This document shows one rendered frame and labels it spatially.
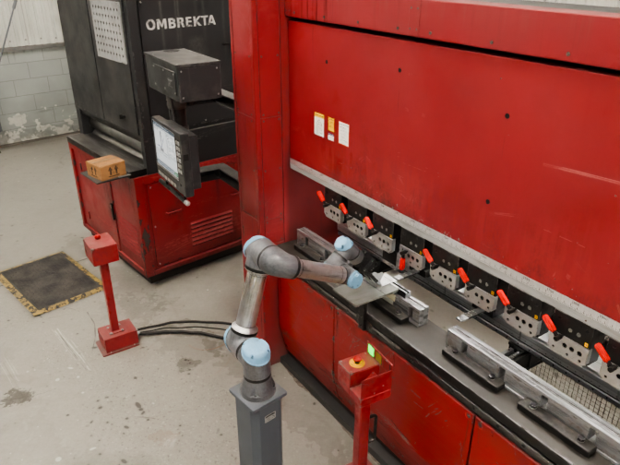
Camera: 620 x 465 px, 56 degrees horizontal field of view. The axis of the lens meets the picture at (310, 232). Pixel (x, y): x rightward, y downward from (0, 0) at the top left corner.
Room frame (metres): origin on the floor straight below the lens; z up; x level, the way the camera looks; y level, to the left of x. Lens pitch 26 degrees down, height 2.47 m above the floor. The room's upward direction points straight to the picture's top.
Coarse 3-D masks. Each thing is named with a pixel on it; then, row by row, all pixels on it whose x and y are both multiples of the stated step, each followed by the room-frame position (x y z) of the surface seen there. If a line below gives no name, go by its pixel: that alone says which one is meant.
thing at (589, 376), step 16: (352, 240) 3.12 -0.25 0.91; (368, 240) 3.00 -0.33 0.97; (400, 272) 2.76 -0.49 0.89; (432, 288) 2.57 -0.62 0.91; (464, 288) 2.45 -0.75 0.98; (464, 304) 2.38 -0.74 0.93; (480, 320) 2.30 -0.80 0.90; (496, 320) 2.22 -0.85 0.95; (512, 336) 2.16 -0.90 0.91; (528, 336) 2.08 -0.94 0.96; (544, 336) 2.05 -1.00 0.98; (544, 352) 2.01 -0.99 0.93; (560, 368) 1.94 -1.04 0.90; (576, 368) 1.89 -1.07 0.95; (592, 368) 1.84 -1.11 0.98; (592, 384) 1.82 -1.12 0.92; (608, 384) 1.77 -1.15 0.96; (608, 400) 1.76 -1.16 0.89
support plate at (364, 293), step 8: (336, 288) 2.42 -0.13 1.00; (344, 288) 2.42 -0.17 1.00; (360, 288) 2.42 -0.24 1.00; (368, 288) 2.42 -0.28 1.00; (384, 288) 2.42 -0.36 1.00; (392, 288) 2.42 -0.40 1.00; (344, 296) 2.35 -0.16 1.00; (352, 296) 2.35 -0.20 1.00; (360, 296) 2.35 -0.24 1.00; (368, 296) 2.35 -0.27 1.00; (376, 296) 2.35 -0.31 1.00; (352, 304) 2.28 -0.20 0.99; (360, 304) 2.28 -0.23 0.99
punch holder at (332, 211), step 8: (328, 192) 2.86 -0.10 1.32; (336, 192) 2.81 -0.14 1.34; (328, 200) 2.86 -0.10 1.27; (336, 200) 2.80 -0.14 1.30; (344, 200) 2.78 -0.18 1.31; (328, 208) 2.85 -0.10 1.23; (336, 208) 2.81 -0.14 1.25; (328, 216) 2.85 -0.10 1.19; (336, 216) 2.80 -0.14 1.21; (344, 216) 2.78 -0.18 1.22
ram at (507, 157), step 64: (320, 64) 2.93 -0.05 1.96; (384, 64) 2.54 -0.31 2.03; (448, 64) 2.24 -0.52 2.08; (512, 64) 2.00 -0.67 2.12; (384, 128) 2.52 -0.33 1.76; (448, 128) 2.21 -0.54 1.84; (512, 128) 1.97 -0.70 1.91; (576, 128) 1.78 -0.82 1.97; (384, 192) 2.50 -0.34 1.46; (448, 192) 2.18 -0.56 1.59; (512, 192) 1.94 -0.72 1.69; (576, 192) 1.74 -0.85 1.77; (512, 256) 1.90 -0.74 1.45; (576, 256) 1.70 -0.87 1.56
